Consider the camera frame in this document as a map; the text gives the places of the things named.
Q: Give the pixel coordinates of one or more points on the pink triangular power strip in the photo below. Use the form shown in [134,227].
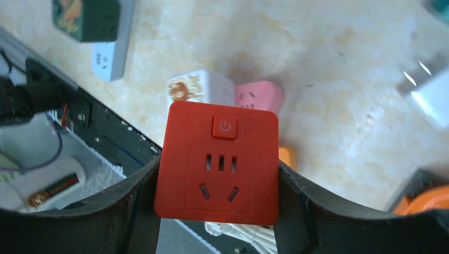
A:
[260,95]

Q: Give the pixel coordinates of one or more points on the orange power strip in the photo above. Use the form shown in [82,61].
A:
[289,156]

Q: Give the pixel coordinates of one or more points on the white cube socket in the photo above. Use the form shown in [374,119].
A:
[202,85]

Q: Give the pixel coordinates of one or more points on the grey mat under toy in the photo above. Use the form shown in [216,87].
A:
[422,180]

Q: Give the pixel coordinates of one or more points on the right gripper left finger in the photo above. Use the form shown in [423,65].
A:
[118,219]

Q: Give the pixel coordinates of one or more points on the teal plug adapter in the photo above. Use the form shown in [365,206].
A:
[438,9]

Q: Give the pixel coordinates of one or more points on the white plug adapter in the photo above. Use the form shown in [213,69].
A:
[426,89]

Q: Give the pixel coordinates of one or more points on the blue power strip with cable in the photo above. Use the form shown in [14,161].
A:
[108,58]

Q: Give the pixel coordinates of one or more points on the green cube socket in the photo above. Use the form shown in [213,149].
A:
[87,20]

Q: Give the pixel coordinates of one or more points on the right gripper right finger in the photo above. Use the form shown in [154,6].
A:
[315,220]

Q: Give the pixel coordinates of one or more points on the red cube socket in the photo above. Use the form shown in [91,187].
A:
[219,164]

